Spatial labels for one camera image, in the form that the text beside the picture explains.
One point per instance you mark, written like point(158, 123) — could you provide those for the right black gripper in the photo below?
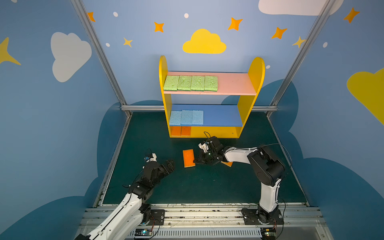
point(208, 154)

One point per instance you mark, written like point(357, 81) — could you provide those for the orange sponge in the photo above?
point(229, 164)
point(186, 131)
point(188, 157)
point(176, 131)

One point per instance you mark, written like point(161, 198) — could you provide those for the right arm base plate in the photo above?
point(262, 217)

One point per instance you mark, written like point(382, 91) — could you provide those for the blue sponge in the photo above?
point(198, 117)
point(175, 118)
point(187, 118)

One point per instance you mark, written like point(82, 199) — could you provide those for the left controller board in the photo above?
point(143, 233)

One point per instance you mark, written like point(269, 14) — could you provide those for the green sponge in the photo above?
point(171, 83)
point(211, 83)
point(184, 83)
point(198, 83)

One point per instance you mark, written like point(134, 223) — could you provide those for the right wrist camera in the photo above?
point(204, 147)

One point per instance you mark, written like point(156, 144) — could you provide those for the right controller board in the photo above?
point(268, 234)

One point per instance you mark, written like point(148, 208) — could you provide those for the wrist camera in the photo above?
point(204, 147)
point(151, 157)

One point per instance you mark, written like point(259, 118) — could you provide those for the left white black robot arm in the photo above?
point(133, 209)

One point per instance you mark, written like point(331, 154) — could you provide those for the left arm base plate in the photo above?
point(153, 217)

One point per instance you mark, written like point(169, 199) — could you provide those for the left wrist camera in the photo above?
point(151, 157)

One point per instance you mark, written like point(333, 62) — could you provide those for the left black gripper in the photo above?
point(163, 167)

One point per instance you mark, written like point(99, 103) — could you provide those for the controller board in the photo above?
point(143, 233)
point(268, 234)

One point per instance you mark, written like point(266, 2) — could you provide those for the yellow shelf pink blue boards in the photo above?
point(222, 121)

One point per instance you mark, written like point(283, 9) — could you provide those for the aluminium rail base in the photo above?
point(219, 221)

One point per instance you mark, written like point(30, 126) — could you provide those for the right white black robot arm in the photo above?
point(268, 168)

